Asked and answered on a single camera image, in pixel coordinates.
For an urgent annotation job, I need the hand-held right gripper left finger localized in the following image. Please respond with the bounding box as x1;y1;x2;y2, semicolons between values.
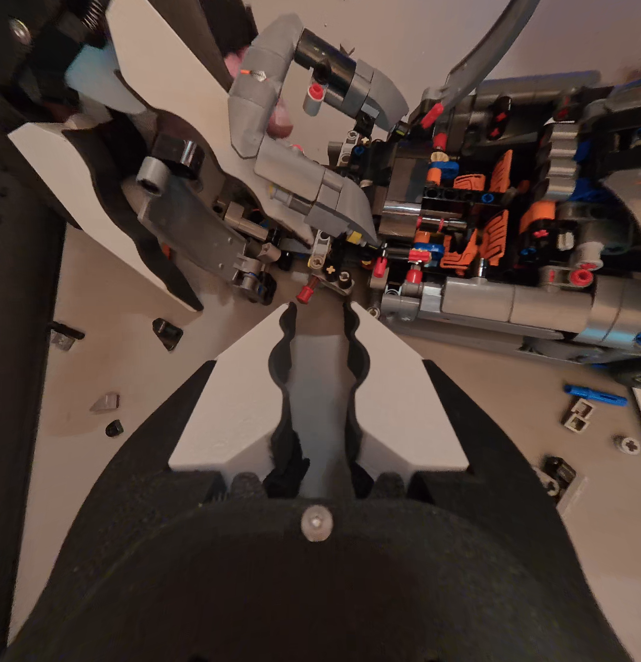
168;301;299;487

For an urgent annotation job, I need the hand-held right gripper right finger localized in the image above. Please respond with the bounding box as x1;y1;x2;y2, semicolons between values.
342;301;469;485

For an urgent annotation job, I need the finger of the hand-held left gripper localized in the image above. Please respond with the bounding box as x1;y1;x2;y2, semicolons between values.
106;0;312;248
7;44;204;313

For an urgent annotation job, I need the black and grey lego piece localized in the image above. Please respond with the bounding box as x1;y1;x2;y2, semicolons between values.
137;133;204;196

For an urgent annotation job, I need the grey lego car model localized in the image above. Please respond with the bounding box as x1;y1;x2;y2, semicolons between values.
136;0;641;389

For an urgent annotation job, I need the black lego connector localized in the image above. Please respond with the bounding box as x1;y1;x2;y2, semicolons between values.
49;321;87;352

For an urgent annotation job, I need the dark grey lego connector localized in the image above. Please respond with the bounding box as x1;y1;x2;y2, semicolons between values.
542;455;578;492

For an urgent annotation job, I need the blue lego pin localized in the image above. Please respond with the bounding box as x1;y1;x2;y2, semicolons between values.
563;384;628;408

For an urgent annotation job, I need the person's left hand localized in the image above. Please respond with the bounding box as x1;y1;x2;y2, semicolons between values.
223;48;293;139

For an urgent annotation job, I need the light grey lego bracket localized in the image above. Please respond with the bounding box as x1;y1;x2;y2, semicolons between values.
561;398;597;433

